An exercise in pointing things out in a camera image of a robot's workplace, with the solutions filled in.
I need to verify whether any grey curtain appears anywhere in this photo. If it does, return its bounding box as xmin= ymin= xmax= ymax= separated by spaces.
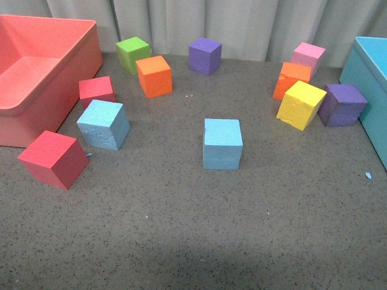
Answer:
xmin=1 ymin=1 xmax=386 ymax=67

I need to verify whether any red foam cube back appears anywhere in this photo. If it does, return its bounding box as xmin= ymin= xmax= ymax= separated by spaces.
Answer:
xmin=79 ymin=76 xmax=116 ymax=109

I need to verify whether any pink foam cube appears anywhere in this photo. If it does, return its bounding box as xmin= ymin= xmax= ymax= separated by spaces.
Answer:
xmin=290 ymin=42 xmax=325 ymax=77

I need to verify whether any dark purple foam cube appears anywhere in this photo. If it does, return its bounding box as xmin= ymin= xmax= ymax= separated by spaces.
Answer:
xmin=317 ymin=84 xmax=368 ymax=127

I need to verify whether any yellow foam cube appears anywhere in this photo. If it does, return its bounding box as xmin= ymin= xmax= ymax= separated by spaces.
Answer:
xmin=276 ymin=80 xmax=327 ymax=131

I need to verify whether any orange foam cube left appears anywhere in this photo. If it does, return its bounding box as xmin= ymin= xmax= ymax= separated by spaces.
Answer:
xmin=135 ymin=56 xmax=173 ymax=98

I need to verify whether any red foam cube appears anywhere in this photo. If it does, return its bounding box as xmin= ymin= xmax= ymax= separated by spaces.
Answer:
xmin=18 ymin=130 xmax=89 ymax=190
xmin=79 ymin=76 xmax=116 ymax=109

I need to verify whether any red foam cube front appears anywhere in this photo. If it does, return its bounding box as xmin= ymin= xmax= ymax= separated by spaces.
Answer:
xmin=18 ymin=130 xmax=89 ymax=190

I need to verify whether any coral red plastic bin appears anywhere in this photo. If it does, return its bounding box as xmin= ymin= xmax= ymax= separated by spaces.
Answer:
xmin=1 ymin=14 xmax=103 ymax=147

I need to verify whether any light blue plastic bin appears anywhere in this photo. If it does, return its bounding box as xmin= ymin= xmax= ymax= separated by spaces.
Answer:
xmin=339 ymin=36 xmax=386 ymax=167

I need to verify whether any worn light blue foam cube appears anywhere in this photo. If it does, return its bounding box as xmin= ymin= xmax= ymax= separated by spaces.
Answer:
xmin=77 ymin=100 xmax=131 ymax=150

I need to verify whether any green foam cube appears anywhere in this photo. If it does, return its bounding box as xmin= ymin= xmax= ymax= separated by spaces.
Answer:
xmin=115 ymin=37 xmax=151 ymax=75

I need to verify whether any purple foam cube back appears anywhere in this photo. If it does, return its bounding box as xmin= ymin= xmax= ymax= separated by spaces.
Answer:
xmin=189 ymin=37 xmax=223 ymax=76

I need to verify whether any orange foam cube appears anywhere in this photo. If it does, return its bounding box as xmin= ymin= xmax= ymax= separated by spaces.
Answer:
xmin=135 ymin=56 xmax=173 ymax=98
xmin=273 ymin=62 xmax=312 ymax=100

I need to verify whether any orange foam cube right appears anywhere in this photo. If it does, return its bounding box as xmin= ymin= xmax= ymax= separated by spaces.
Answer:
xmin=273 ymin=62 xmax=312 ymax=100

